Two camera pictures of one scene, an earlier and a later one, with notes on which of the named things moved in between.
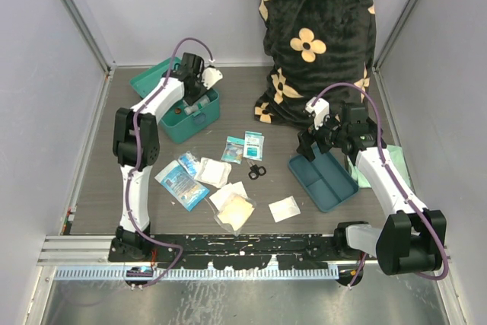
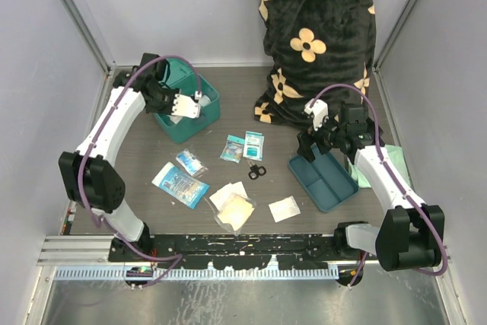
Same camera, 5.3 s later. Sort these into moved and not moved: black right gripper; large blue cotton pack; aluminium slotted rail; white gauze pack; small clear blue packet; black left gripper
Moved: black left gripper; white gauze pack
Not moved: black right gripper; large blue cotton pack; small clear blue packet; aluminium slotted rail
